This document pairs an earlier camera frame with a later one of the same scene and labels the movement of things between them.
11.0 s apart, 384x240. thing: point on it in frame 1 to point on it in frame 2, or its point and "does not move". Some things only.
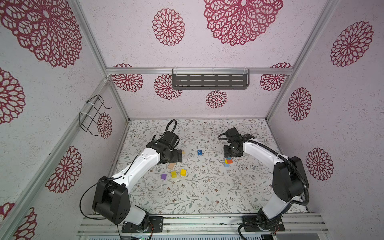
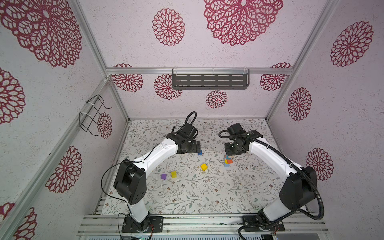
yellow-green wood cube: [174, 174] does not move
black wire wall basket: [91, 114] does not move
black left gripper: [177, 156] to [196, 147]
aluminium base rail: [198, 224] does not move
